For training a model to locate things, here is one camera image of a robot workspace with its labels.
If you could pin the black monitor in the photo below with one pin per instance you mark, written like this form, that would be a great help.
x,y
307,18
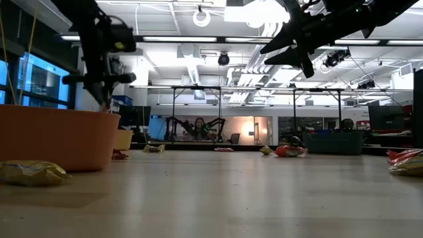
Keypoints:
x,y
386,117
135,115

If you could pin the black rounded chair back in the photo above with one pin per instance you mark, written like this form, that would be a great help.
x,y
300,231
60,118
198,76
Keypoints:
x,y
347,124

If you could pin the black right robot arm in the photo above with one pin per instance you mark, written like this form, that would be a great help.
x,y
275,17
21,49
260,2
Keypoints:
x,y
380,13

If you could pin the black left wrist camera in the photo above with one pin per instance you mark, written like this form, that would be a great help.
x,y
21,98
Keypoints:
x,y
124,38

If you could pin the yellow candy bar wrapper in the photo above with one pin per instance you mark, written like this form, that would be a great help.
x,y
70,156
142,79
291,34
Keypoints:
x,y
408,168

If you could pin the black office chair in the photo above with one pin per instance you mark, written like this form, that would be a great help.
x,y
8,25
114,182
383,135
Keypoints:
x,y
235,139

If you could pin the white ceiling light strip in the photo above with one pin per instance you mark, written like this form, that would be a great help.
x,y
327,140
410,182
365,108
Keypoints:
x,y
248,40
71,38
357,42
404,42
178,39

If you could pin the teal plastic bin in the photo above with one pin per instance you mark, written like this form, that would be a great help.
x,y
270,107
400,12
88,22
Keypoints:
x,y
332,143

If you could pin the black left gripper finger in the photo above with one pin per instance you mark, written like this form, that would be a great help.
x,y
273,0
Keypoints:
x,y
94,92
106,94

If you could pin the blue lit window pane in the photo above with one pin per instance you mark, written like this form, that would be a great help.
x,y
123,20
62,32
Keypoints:
x,y
2,82
43,79

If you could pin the red box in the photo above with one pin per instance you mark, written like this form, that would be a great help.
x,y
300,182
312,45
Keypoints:
x,y
363,125

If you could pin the person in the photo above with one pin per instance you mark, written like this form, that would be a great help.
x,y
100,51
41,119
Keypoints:
x,y
199,127

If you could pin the small yellow candy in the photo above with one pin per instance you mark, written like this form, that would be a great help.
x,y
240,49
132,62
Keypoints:
x,y
266,150

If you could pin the orange plastic bin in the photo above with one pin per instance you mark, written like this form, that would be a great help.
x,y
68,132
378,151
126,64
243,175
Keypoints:
x,y
59,139

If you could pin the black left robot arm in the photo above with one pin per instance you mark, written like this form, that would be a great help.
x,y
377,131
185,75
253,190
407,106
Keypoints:
x,y
76,10

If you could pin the blue storage box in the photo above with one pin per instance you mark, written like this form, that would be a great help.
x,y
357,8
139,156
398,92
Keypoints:
x,y
123,100

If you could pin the black ceiling dome camera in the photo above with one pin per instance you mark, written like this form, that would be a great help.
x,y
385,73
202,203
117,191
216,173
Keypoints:
x,y
223,59

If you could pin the black column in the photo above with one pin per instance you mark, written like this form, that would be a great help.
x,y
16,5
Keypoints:
x,y
418,109

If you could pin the gold candy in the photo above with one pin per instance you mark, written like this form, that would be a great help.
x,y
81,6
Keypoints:
x,y
154,148

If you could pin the black station frame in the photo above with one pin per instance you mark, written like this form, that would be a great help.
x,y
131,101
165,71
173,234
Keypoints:
x,y
219,109
294,109

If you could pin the pink candy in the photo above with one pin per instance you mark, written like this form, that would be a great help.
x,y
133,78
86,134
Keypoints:
x,y
224,149

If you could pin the yellow crinkled candy wrapper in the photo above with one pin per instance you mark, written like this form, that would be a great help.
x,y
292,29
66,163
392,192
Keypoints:
x,y
31,172

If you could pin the yellow plastic bin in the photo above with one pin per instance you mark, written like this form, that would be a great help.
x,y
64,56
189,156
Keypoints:
x,y
125,140

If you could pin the orange candy pack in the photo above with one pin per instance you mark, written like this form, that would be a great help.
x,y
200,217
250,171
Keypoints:
x,y
409,152
289,151
401,160

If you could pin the black background robot arm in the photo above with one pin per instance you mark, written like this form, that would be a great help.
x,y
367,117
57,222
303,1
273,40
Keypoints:
x,y
176,127
216,127

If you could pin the black ceiling-mounted camera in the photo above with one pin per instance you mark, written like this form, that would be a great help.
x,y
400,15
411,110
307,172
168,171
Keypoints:
x,y
333,59
367,84

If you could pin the black aluminium table frame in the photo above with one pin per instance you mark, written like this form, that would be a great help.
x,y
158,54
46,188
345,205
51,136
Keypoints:
x,y
185,146

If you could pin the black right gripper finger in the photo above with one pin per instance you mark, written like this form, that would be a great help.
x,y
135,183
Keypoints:
x,y
287,57
285,39

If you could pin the red candy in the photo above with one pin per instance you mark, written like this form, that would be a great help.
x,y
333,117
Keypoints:
x,y
119,155

